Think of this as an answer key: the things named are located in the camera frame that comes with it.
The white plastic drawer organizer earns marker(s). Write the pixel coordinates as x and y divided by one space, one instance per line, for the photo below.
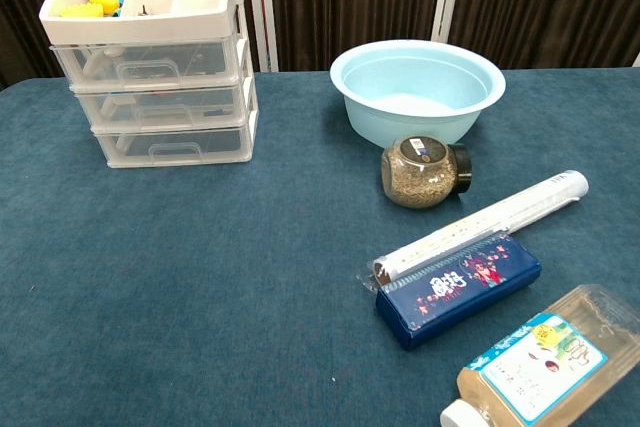
165 27

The blue plastic toy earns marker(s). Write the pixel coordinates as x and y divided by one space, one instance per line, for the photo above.
118 3

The clear empty drawer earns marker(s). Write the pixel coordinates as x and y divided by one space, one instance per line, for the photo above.
170 146

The white roll in plastic wrap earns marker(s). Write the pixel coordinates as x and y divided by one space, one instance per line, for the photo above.
500 217

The tea bottle with white cap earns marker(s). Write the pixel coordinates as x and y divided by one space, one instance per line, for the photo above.
545 367

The small dark clip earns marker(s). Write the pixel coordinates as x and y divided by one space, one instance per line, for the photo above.
145 9

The dark blue printed box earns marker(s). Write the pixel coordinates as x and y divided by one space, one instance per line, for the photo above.
460 292

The light blue plastic basin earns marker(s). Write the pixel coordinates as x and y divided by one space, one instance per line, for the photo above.
415 92

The blue velvet tablecloth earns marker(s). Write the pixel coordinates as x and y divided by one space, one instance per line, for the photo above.
200 272

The grain jar with black lid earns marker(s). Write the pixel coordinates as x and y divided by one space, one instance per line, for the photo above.
417 177

